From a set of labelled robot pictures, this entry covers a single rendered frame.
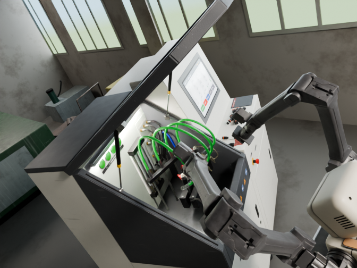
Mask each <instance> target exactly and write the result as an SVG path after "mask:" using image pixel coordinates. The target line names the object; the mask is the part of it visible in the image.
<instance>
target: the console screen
mask: <svg viewBox="0 0 357 268"><path fill-rule="evenodd" d="M177 82H178V83H179V85H180V86H181V88H182V89H183V91H184V92H185V94H186V95H187V97H188V99H189V100H190V102H191V103H192V105H193V106H194V108H195V110H196V111H197V112H198V114H199V115H200V117H201V118H202V120H203V122H204V123H205V124H206V123H207V121H208V119H209V116H210V114H211V112H212V110H213V107H214V104H215V102H216V100H217V97H218V95H219V93H220V89H219V87H218V86H217V84H216V82H215V81H214V79H213V77H212V75H211V74H210V72H209V70H208V69H207V67H206V65H205V64H204V62H203V60H202V59H201V57H200V55H199V54H198V52H197V53H196V55H195V56H194V57H193V59H192V60H191V62H190V63H189V65H188V66H187V68H186V69H185V70H184V72H183V73H182V75H181V76H180V78H179V79H178V81H177Z"/></svg>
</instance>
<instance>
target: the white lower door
mask: <svg viewBox="0 0 357 268"><path fill-rule="evenodd" d="M243 212H244V213H245V214H246V215H247V216H248V217H249V218H250V219H251V220H252V221H253V222H254V223H255V224H256V225H257V226H258V227H261V228H266V227H265V224H264V220H263V218H262V214H261V210H260V207H259V204H258V200H257V197H256V193H255V190H254V187H253V184H252V180H251V177H250V180H249V185H248V191H247V194H246V199H245V204H244V210H243ZM268 263H269V254H262V253H257V254H254V255H251V256H250V257H249V259H248V260H243V259H241V258H240V257H239V256H238V255H237V254H235V255H234V261H233V266H232V268H268Z"/></svg>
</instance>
